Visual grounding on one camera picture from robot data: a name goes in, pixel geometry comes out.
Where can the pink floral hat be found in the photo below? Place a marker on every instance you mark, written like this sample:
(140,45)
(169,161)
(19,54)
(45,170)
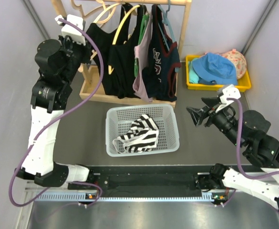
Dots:
(238,60)

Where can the small black tank top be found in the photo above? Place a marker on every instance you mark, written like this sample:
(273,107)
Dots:
(104,40)

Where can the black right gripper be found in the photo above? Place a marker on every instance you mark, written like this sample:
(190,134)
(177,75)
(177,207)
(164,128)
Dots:
(197,114)

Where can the yellow plastic bin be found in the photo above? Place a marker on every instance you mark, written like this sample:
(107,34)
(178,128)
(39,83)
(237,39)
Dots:
(244,83)

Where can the blue plastic hanger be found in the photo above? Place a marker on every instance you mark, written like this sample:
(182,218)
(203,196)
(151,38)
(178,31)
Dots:
(166,22)

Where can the pink tank top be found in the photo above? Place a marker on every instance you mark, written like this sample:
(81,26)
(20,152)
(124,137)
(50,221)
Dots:
(141,54)

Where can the yellow metal-hook hanger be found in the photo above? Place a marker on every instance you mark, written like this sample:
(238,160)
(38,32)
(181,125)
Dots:
(121,52)

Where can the green plastic hanger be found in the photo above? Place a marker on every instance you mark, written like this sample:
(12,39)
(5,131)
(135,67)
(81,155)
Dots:
(143,27)

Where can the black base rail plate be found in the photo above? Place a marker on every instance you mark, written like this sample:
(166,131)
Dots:
(168,181)

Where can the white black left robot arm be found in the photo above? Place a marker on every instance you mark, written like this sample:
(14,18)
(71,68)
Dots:
(58,62)

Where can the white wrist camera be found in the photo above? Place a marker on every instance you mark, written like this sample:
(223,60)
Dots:
(68,30)
(226,94)

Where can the wooden clothes rack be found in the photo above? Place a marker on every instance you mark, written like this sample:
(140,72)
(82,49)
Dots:
(91,75)

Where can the navy maroon-trimmed jersey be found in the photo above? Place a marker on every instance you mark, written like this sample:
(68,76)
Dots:
(163,60)

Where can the black white striped tank top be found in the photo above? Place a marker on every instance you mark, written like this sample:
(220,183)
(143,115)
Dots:
(141,137)

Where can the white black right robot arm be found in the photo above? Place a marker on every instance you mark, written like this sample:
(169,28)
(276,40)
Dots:
(257,153)

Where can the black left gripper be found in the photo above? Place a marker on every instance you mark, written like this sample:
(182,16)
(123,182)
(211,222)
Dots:
(85,49)

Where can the white plastic laundry basket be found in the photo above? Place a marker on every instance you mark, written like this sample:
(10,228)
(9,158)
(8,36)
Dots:
(118,122)

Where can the blue bucket hat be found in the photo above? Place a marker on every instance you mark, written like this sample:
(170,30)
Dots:
(212,69)

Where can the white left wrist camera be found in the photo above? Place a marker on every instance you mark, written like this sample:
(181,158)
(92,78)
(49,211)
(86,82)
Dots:
(68,30)

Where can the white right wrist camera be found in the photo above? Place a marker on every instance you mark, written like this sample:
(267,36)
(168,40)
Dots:
(226,94)

